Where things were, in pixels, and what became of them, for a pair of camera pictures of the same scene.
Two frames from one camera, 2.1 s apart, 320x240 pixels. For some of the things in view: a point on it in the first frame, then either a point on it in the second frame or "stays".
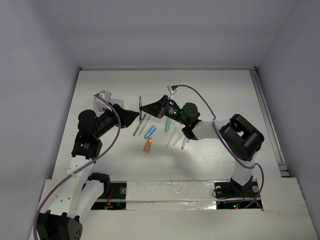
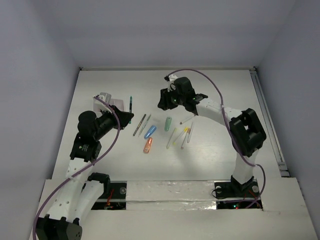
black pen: x=139 y=125 stays
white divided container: x=99 y=104 stays
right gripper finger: x=157 y=107 → x=172 y=103
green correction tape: x=167 y=124 stays
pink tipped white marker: x=183 y=143 stays
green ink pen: x=140 y=109 → x=130 y=107
